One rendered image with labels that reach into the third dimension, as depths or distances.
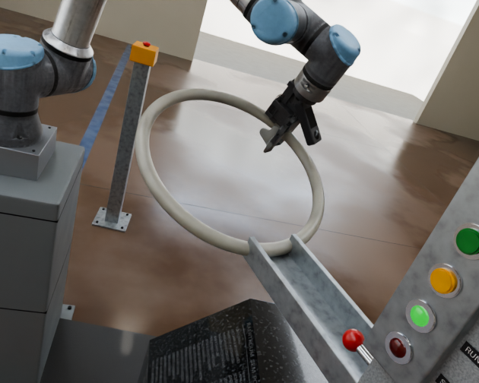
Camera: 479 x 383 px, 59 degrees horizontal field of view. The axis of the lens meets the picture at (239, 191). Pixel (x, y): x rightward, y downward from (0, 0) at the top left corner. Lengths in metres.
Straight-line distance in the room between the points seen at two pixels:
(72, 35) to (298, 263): 0.91
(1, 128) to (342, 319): 1.02
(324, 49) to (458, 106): 8.22
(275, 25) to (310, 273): 0.51
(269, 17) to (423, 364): 0.67
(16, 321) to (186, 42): 6.14
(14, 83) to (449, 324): 1.15
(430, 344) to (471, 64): 8.58
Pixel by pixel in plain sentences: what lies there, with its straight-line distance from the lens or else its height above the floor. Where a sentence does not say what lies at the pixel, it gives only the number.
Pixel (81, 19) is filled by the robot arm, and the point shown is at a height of 1.30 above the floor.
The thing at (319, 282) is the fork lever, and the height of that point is 1.08.
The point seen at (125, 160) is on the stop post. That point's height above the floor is 0.44.
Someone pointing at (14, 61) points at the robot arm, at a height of 1.18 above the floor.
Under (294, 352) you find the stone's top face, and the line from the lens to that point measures 1.11.
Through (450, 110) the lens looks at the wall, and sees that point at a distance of 9.14.
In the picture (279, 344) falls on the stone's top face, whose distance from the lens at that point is 1.11.
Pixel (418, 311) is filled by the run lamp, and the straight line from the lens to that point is 0.51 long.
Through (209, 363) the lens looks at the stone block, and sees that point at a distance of 1.13.
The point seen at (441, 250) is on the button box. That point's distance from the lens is 0.49.
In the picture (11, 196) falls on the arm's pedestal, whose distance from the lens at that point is 1.31.
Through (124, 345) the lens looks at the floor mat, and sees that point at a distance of 2.03.
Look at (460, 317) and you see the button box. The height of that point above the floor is 1.33.
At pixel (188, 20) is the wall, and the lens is 7.23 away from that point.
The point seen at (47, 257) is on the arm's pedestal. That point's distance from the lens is 1.40.
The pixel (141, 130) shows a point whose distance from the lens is 0.94.
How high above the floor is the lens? 1.56
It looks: 27 degrees down
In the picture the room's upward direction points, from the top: 19 degrees clockwise
